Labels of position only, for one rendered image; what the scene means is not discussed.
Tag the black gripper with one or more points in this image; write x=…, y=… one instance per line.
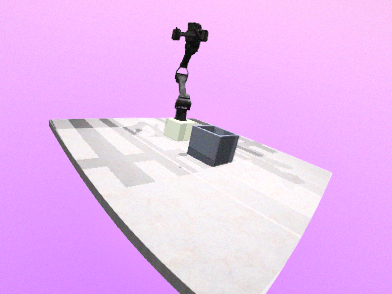
x=191, y=37

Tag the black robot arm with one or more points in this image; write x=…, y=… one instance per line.
x=183, y=99

